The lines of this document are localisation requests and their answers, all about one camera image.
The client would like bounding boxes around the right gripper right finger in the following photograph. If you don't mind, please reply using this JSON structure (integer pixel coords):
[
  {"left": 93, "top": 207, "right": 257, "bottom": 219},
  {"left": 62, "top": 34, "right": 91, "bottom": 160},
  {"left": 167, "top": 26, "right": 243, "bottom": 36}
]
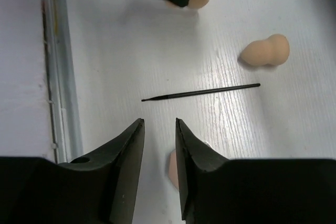
[{"left": 175, "top": 119, "right": 335, "bottom": 223}]

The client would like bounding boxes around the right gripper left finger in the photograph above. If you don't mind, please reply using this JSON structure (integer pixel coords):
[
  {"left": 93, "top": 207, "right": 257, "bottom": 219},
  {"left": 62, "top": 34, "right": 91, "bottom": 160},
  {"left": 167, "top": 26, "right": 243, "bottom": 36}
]
[{"left": 1, "top": 119, "right": 145, "bottom": 223}]

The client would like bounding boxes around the middle thin black brush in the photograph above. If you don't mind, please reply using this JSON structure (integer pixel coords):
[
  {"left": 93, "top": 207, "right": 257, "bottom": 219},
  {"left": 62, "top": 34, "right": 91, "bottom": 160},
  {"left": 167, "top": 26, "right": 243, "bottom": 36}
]
[{"left": 141, "top": 83, "right": 261, "bottom": 102}]

